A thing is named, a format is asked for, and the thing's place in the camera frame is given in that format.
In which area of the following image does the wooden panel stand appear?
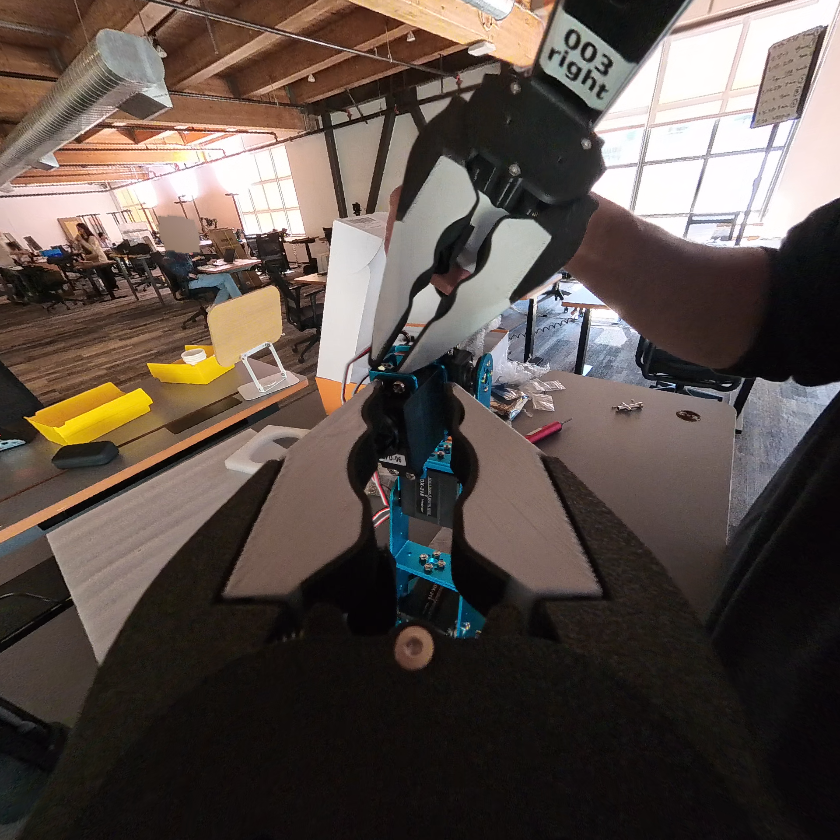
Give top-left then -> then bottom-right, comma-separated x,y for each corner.
206,285 -> 310,400

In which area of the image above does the black bag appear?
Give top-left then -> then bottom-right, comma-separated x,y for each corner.
0,694 -> 71,777

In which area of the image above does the person's right forearm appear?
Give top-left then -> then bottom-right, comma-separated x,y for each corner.
564,193 -> 840,388

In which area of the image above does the office desk with wooden edge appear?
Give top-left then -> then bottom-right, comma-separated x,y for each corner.
0,354 -> 311,547

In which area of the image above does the white and orange cardboard box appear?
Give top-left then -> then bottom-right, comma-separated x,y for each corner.
316,213 -> 514,416

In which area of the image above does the yellow plastic bin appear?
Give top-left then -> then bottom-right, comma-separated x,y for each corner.
24,382 -> 154,447
146,344 -> 235,386

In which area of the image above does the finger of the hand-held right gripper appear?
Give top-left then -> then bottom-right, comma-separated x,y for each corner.
399,213 -> 553,375
367,155 -> 488,370

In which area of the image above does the black oval case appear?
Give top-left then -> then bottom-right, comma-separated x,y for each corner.
51,440 -> 121,471

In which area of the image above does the pile of tiny packets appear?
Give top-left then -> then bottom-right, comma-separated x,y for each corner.
489,376 -> 567,422

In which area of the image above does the red white servo cable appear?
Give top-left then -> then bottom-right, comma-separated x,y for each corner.
341,346 -> 395,526

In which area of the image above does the blue toy robot arm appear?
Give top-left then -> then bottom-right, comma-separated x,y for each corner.
367,331 -> 497,641

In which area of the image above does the person's right hand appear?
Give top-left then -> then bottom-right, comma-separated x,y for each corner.
384,184 -> 483,299

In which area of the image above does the hanging whiteboard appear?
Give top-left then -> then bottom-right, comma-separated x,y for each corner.
750,25 -> 829,130

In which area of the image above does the grey desk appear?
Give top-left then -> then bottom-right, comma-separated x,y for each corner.
0,371 -> 739,840

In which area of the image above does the black office chair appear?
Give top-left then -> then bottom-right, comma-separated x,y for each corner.
635,335 -> 757,403
266,259 -> 327,363

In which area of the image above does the white foam sheet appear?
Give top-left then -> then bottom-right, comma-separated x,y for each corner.
46,430 -> 290,665

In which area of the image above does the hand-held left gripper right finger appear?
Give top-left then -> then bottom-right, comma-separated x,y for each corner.
448,384 -> 605,635

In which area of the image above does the white foam ring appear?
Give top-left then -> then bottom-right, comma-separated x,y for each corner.
224,424 -> 311,475

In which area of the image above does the silver air duct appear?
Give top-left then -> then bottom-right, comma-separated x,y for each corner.
0,28 -> 173,193

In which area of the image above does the black laptop with stickers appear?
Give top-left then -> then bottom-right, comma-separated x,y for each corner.
0,360 -> 45,455

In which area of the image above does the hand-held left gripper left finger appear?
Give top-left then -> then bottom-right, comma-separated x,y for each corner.
220,384 -> 399,635

